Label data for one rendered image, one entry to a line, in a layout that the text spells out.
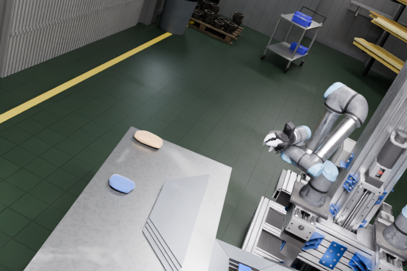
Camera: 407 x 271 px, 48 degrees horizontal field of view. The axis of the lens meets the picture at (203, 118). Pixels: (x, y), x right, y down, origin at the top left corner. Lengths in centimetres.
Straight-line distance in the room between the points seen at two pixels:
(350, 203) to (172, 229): 114
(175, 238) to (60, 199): 176
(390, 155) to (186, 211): 112
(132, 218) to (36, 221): 148
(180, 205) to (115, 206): 29
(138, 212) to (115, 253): 26
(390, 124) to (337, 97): 35
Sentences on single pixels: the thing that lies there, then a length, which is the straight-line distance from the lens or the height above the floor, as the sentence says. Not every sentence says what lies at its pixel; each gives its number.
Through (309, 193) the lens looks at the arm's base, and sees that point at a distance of 257.
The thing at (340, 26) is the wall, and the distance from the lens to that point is 1082.
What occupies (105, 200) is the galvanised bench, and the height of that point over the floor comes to 105.
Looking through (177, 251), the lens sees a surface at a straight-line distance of 186.
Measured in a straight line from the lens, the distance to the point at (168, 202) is 206.
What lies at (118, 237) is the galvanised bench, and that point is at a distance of 186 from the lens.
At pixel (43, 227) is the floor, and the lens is 332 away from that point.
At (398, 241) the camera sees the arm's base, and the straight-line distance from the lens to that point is 269.
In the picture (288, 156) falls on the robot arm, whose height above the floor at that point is 132.
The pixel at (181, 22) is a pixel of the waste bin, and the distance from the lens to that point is 743.
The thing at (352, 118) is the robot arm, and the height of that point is 159.
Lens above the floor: 235
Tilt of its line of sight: 27 degrees down
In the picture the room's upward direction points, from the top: 22 degrees clockwise
